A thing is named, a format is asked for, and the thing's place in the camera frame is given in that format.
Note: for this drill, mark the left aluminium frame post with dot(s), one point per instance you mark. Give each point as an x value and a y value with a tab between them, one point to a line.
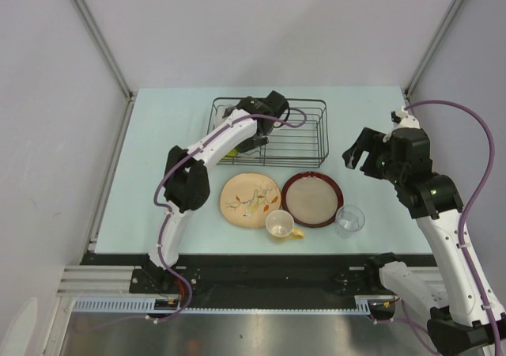
89	21

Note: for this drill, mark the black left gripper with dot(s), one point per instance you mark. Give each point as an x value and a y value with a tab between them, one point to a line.
251	143

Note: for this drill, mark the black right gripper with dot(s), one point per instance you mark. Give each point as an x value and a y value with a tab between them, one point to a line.
369	140

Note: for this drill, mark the aluminium front rail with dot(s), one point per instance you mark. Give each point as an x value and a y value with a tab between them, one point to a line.
116	281

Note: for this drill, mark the aluminium frame post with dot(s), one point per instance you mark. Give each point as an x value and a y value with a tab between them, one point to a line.
438	38
89	21

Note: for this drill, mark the clear plastic cup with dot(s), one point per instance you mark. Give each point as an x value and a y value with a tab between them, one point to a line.
349	221

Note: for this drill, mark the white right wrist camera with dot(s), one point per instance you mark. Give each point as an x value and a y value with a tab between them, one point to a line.
401	118

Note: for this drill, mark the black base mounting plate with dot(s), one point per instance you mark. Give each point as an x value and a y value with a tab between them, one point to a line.
307	276

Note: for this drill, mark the right aluminium frame post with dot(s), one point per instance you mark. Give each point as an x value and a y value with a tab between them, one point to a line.
438	38

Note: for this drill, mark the white slotted cable duct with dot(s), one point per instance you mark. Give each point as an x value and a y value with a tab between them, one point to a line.
350	305

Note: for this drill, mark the yellow green bowl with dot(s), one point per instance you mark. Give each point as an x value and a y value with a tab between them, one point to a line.
230	157

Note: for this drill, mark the white bowl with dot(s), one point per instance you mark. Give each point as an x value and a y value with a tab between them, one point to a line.
219	114

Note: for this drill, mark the red rimmed round plate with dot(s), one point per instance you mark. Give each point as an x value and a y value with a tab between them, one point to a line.
312	198

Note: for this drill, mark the beige bird pattern plate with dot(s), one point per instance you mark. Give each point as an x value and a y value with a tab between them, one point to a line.
248	198

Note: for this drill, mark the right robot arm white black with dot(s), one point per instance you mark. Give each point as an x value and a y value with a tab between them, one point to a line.
467	315

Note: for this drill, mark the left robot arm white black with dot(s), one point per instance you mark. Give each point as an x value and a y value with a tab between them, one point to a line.
185	185

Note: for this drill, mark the dark wire dish rack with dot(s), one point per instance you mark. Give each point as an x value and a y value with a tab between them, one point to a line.
303	147

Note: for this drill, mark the beige mug yellow handle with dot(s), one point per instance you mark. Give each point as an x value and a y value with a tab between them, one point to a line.
280	225

